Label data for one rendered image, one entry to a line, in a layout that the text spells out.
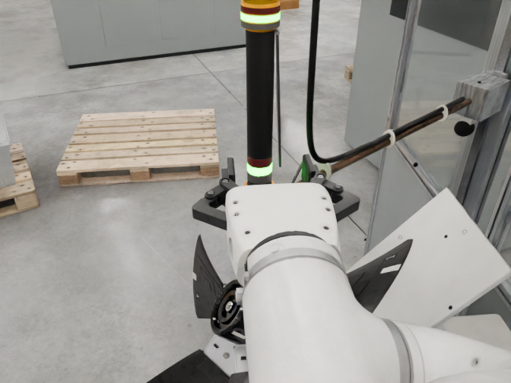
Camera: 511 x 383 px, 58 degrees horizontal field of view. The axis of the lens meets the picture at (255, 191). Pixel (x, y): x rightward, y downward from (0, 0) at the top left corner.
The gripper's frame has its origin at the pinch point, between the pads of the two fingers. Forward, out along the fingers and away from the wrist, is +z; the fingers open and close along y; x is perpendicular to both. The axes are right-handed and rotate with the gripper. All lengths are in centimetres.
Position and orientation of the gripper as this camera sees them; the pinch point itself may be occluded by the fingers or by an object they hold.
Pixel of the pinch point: (269, 172)
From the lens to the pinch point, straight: 50.7
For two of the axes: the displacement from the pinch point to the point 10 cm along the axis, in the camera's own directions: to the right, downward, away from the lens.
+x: 0.0, -8.3, -5.6
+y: 10.0, -0.5, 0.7
